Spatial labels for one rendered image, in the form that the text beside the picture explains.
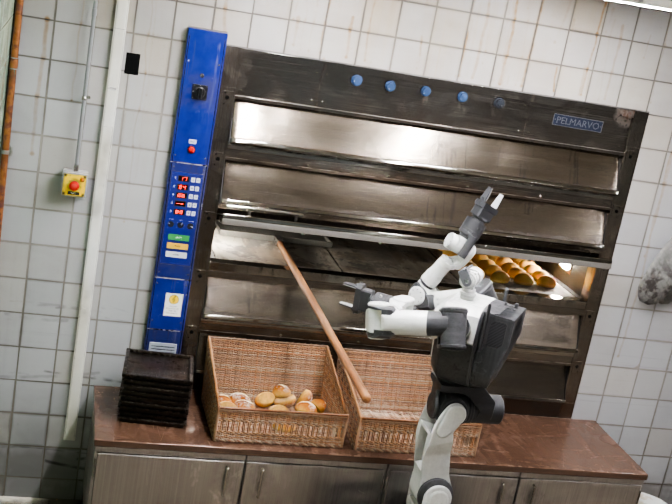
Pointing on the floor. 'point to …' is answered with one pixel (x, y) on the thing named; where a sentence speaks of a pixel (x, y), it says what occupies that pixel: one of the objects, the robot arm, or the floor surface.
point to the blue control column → (197, 116)
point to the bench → (348, 465)
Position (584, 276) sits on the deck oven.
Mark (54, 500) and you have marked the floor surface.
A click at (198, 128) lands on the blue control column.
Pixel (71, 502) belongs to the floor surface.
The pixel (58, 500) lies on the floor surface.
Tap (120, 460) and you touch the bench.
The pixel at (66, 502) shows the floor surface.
